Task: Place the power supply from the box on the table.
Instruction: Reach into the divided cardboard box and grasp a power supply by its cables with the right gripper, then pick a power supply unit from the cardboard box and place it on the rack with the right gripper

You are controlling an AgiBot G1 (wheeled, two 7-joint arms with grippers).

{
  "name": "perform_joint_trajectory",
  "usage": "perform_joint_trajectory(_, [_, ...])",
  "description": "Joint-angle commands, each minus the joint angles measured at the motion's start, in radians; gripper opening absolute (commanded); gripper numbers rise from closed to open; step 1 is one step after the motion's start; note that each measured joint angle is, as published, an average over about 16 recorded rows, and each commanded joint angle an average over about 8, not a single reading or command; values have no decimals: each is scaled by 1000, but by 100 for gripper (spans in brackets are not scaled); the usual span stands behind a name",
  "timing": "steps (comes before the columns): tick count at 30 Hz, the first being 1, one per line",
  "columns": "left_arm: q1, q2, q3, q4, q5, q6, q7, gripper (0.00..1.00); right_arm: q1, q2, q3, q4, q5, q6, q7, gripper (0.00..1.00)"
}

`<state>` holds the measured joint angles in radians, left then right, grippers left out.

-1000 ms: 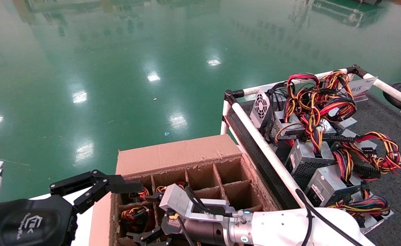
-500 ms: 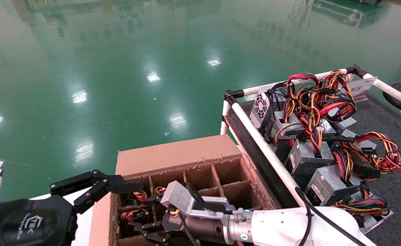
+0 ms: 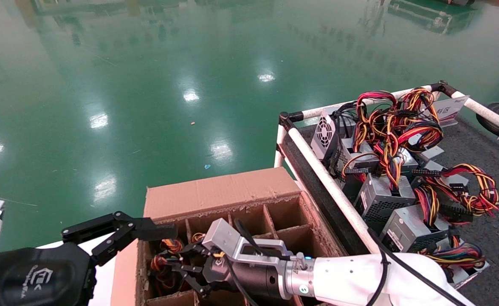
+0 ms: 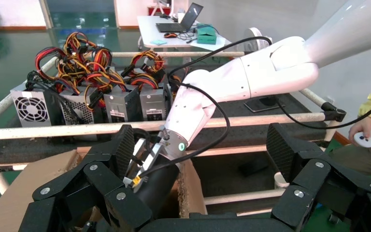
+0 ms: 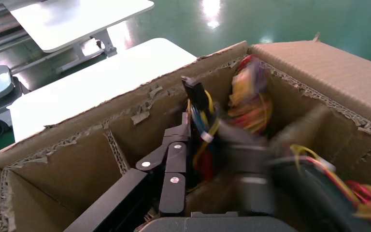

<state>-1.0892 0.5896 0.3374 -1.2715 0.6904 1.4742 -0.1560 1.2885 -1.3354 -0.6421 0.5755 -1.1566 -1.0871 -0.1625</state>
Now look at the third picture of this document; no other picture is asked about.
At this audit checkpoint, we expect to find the grey power supply mesh side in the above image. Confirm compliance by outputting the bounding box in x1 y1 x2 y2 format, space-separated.
332 137 381 187

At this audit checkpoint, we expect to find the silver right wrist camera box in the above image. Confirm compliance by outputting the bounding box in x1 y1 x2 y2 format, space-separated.
202 218 294 264

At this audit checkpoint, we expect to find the large tangled coloured cable bundle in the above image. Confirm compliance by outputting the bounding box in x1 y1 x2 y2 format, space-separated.
341 87 445 190

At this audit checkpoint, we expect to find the short coloured cable bundle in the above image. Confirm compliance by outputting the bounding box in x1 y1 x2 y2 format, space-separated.
414 185 441 228

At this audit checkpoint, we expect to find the silver power supply with fan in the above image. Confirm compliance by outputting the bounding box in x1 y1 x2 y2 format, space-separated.
311 110 340 161

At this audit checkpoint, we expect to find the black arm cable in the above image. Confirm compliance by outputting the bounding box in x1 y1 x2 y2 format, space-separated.
365 229 467 306

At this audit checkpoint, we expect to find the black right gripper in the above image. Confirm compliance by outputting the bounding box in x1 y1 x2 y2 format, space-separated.
164 246 285 299

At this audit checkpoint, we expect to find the white pipe cart frame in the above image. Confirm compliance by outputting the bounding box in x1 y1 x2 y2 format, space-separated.
275 80 499 255

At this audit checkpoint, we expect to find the small silver power supply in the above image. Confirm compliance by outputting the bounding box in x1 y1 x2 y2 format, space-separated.
396 148 420 173

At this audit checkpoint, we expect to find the grey power supply white label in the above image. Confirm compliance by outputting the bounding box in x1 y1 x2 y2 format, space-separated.
379 204 451 255

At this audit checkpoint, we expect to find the grey power supply perforated side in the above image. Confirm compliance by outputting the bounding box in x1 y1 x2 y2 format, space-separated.
355 173 417 219

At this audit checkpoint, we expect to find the clear acrylic sign holder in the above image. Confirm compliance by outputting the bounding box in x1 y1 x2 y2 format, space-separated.
433 95 471 128

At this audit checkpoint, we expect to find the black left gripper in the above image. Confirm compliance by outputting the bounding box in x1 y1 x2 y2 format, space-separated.
0 212 178 306

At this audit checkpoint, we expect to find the black camera cable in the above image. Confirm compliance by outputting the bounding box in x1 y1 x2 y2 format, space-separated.
224 218 294 306

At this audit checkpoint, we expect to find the black cable bundle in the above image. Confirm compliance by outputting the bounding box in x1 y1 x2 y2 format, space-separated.
331 101 360 128

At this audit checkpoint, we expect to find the brown cardboard box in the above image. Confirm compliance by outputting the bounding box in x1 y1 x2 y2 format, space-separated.
110 167 352 306

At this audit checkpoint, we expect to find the cardboard divider grid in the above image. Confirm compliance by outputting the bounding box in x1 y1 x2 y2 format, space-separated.
147 203 347 306

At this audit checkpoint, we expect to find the flat silver power supply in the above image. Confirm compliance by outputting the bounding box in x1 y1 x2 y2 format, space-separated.
417 146 445 163

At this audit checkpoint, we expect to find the power supply with rainbow cables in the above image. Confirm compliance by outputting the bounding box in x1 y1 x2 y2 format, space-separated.
419 236 491 290

